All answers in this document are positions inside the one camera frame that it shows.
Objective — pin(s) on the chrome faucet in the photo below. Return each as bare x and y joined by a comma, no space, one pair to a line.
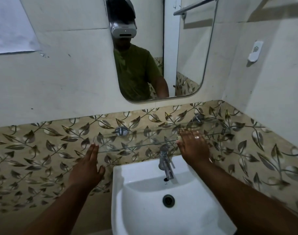
165,161

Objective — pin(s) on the person's left hand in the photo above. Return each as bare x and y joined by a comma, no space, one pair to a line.
85,173

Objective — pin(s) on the chrome shelf bracket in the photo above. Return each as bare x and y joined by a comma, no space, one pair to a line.
121,131
198,118

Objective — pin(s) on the clear glass shelf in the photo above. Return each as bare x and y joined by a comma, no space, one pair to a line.
139,140

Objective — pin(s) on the metal sink drain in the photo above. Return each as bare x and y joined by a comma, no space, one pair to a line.
168,201

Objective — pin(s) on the person's left thumb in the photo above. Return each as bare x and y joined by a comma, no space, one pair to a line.
101,171

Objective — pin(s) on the white paper sheet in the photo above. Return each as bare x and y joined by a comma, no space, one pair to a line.
11,24

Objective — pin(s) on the rounded wall mirror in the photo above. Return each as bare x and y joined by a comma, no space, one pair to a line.
188,58

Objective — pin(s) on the white ceramic sink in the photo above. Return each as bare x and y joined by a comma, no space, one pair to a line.
144,217

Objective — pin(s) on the person's right hand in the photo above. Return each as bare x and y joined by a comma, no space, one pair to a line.
194,150

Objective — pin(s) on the white plastic wall holder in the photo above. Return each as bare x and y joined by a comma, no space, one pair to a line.
255,51

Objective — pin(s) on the person's right thumb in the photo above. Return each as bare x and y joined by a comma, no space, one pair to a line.
180,145

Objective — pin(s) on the person's left forearm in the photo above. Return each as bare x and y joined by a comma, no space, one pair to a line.
58,212

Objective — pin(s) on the person's right forearm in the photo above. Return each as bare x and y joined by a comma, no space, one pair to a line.
244,203

